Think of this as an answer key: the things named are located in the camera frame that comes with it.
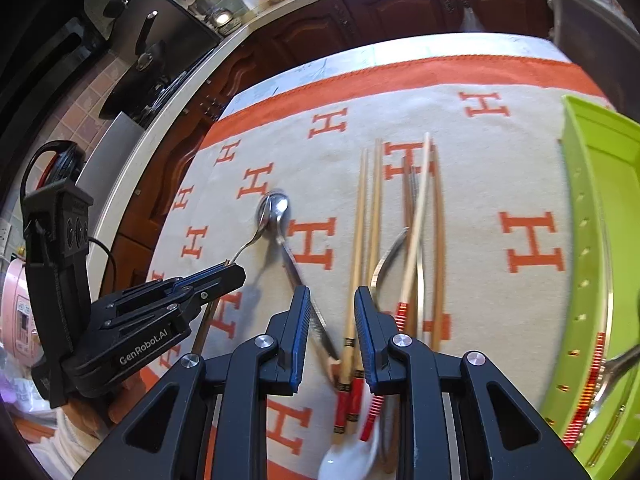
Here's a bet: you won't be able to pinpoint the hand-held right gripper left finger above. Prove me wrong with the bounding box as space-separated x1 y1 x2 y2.
75 285 312 480

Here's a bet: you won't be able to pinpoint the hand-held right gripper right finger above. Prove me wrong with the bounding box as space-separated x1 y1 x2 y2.
354 286 586 480

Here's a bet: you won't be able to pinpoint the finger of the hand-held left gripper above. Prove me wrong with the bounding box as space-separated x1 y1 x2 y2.
105 266 247 333
100 261 232 313

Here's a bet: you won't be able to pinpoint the large steel spoon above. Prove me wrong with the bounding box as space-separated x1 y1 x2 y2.
272 192 342 363

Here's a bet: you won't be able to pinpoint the small steel spoon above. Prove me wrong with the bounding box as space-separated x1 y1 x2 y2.
585 342 640 411
227 191 281 267

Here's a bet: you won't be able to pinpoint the white ceramic spoon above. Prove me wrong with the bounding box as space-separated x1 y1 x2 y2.
317 395 381 480

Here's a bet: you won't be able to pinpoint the green plastic tray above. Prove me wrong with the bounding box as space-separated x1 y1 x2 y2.
542 94 640 480

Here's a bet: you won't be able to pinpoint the stainless steel splash guard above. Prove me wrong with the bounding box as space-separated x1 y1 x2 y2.
75 112 146 201

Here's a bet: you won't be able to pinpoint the black gas stove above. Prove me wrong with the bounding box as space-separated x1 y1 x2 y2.
132 80 181 128

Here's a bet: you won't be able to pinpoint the orange white printed blanket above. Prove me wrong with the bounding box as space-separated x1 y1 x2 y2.
140 55 621 480

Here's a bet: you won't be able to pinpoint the white kitchen countertop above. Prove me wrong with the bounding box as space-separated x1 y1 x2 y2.
100 0 640 281

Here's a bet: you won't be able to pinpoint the black wok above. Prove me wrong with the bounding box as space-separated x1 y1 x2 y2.
100 40 171 121

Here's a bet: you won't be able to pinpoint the black range hood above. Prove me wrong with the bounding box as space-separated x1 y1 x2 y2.
0 0 116 126

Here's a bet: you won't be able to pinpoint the steel backsplash panel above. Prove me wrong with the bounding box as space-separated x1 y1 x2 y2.
107 0 223 121

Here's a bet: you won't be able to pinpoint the small steel teapot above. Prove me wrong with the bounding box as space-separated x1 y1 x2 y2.
207 5 236 33

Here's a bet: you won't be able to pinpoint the dark wooden kitchen cabinets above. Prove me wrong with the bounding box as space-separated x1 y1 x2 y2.
107 0 556 281

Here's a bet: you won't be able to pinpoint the hanging plastic bag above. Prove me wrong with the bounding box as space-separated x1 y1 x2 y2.
457 5 486 36

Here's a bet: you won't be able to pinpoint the black cable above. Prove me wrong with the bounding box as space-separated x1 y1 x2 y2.
87 237 117 293

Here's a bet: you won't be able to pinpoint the black red cable reel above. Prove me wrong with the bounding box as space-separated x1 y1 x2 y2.
20 140 83 196

